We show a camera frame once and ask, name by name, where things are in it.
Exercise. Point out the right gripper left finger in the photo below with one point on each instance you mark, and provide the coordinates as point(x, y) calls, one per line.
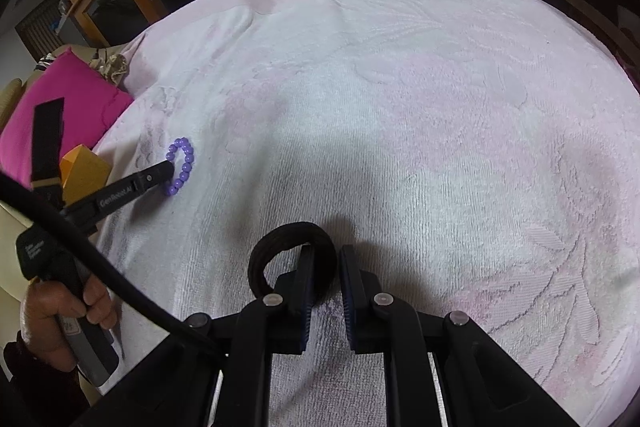
point(282, 319)

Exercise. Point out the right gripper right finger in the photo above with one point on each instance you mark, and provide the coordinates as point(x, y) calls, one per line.
point(358, 288)

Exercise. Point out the black hair scrunchie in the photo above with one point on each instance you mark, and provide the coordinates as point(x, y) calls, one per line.
point(277, 251)

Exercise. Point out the beige leather headboard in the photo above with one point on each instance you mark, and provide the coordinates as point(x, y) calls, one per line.
point(12, 222)

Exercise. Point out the orange cardboard box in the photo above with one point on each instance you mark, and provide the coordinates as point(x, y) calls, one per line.
point(83, 172)

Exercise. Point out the magenta pillow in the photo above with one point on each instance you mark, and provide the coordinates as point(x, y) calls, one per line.
point(70, 104)

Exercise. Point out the patterned beige cloth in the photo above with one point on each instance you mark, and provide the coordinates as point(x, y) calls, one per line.
point(111, 66)

